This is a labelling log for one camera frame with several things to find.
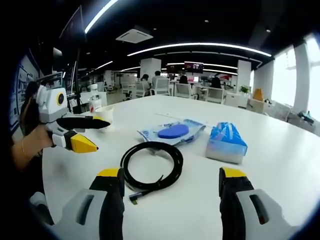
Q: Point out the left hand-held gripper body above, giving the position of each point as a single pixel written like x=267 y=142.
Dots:
x=51 y=105

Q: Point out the long curved ceiling light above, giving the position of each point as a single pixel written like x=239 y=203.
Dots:
x=200 y=44

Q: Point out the straight ceiling light strip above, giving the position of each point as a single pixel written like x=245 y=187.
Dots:
x=100 y=16

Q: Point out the white tabletop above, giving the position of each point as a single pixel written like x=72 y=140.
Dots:
x=175 y=212

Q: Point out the hanging display screen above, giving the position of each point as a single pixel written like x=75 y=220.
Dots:
x=194 y=67

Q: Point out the teal object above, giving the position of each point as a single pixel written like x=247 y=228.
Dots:
x=307 y=117

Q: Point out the white paper cup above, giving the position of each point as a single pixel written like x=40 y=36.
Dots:
x=105 y=112

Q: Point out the blue white wall poster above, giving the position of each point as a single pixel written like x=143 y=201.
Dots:
x=22 y=82

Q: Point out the blue tissue pack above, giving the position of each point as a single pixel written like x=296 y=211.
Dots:
x=226 y=143

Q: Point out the white built-in power strip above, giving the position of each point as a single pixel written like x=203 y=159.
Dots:
x=165 y=115

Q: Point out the large dark hanging panel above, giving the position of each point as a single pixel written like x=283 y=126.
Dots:
x=73 y=25

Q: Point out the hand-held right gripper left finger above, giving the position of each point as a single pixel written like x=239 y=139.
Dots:
x=111 y=205

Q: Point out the orange bag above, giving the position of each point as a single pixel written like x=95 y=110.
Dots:
x=258 y=95

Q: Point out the ceiling air conditioner vent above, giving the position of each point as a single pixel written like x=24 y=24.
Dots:
x=134 y=35

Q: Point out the person's left hand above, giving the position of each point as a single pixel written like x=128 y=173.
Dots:
x=37 y=137

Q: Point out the clear plastic water bottle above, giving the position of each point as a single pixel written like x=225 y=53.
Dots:
x=95 y=97

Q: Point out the desktop monitor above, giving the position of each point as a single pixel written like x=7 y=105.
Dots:
x=74 y=77

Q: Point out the blue-lid wet wipes pack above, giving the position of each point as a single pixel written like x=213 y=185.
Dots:
x=172 y=131

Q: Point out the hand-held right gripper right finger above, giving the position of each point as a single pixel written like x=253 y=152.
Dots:
x=231 y=205

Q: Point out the potted green plant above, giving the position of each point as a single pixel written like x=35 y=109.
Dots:
x=245 y=89

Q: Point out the row of white office chairs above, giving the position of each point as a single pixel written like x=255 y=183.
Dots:
x=160 y=86

